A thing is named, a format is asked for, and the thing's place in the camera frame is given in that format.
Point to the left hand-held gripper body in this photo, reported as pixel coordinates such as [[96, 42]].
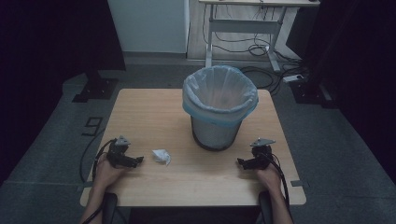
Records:
[[120, 152]]

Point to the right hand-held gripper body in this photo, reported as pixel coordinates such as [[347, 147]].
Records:
[[261, 155]]

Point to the white paper ball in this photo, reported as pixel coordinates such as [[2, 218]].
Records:
[[161, 156]]

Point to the mesh trash bin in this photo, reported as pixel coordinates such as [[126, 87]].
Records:
[[214, 133]]

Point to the person's right hand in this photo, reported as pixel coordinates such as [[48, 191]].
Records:
[[269, 177]]

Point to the person's left hand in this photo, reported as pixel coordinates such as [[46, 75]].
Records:
[[106, 172]]

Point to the black chair armrest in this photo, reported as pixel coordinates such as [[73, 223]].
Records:
[[109, 207], [265, 207]]

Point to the black stand base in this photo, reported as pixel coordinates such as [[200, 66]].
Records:
[[96, 88], [308, 91]]

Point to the white power strip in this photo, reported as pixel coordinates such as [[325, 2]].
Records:
[[292, 77]]

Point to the white cabinet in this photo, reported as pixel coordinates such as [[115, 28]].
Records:
[[148, 25]]

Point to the white desk frame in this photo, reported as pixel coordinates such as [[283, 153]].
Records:
[[246, 28]]

